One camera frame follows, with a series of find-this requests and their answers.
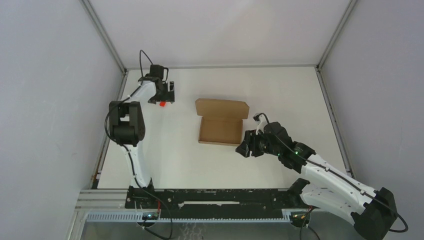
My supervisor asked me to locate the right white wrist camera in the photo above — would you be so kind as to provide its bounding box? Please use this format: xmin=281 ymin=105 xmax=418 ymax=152
xmin=253 ymin=112 xmax=270 ymax=135

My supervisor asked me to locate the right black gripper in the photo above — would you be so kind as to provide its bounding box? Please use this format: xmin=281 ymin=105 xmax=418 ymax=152
xmin=235 ymin=128 xmax=281 ymax=159

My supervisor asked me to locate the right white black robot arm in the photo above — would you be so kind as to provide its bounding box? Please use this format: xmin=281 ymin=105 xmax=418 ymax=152
xmin=235 ymin=122 xmax=399 ymax=240

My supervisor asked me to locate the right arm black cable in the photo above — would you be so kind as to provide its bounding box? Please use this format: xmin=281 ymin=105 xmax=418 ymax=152
xmin=253 ymin=112 xmax=409 ymax=233

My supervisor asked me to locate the aluminium frame rail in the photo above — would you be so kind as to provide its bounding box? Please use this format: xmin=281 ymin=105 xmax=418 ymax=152
xmin=75 ymin=189 xmax=127 ymax=211

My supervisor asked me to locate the left green circuit board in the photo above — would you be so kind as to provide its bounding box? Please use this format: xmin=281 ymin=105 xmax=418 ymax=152
xmin=142 ymin=213 xmax=159 ymax=221

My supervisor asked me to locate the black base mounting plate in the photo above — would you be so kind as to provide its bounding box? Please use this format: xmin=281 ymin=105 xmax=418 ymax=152
xmin=124 ymin=187 xmax=309 ymax=220

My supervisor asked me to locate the right green circuit board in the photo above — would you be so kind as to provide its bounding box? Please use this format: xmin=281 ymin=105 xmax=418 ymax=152
xmin=290 ymin=213 xmax=310 ymax=222

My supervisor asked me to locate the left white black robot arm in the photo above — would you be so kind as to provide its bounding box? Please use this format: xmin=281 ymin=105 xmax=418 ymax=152
xmin=104 ymin=64 xmax=175 ymax=209

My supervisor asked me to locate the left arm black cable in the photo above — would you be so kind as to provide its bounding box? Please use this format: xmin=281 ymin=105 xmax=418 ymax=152
xmin=104 ymin=49 xmax=170 ymax=143

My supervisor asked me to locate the white slotted cable duct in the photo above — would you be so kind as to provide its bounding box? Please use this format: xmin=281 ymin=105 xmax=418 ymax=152
xmin=86 ymin=211 xmax=292 ymax=223

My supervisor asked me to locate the green circuit board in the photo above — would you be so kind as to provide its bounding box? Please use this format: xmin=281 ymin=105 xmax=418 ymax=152
xmin=142 ymin=213 xmax=159 ymax=221
xmin=290 ymin=213 xmax=310 ymax=222

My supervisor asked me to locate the brown cardboard box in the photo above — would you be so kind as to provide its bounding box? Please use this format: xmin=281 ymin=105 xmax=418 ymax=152
xmin=195 ymin=98 xmax=250 ymax=146

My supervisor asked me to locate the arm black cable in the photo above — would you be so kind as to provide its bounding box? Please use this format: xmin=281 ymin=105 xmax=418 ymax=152
xmin=253 ymin=112 xmax=409 ymax=233
xmin=104 ymin=49 xmax=170 ymax=143

